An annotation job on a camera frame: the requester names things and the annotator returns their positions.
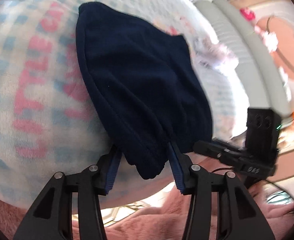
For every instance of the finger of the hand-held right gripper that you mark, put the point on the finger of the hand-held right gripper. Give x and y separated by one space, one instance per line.
228 146
206 149

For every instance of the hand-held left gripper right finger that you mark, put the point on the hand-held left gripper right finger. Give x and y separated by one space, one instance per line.
176 170

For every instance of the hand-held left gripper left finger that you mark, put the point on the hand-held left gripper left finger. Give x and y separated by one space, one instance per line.
112 172

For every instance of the navy pants with white stripes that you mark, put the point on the navy pants with white stripes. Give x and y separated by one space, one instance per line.
137 80

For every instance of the folded lavender printed clothes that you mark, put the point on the folded lavender printed clothes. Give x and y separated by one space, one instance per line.
216 55

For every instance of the pink fluffy cloth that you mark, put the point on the pink fluffy cloth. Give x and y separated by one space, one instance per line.
149 220

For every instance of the pink and white plush toy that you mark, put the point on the pink and white plush toy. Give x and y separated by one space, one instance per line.
270 38

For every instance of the grey padded headboard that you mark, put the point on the grey padded headboard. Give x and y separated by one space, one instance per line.
236 30

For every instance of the red plush toy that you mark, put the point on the red plush toy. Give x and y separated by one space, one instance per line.
248 13

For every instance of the blue checkered cartoon blanket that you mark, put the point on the blue checkered cartoon blanket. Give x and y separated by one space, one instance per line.
24 67

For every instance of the brown round wall panel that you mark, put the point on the brown round wall panel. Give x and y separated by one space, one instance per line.
286 60

